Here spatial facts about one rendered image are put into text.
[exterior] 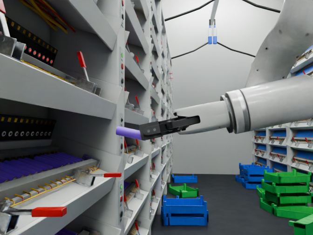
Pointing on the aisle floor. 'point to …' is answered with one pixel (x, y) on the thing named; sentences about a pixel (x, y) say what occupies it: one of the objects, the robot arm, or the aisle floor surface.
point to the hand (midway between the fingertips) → (151, 130)
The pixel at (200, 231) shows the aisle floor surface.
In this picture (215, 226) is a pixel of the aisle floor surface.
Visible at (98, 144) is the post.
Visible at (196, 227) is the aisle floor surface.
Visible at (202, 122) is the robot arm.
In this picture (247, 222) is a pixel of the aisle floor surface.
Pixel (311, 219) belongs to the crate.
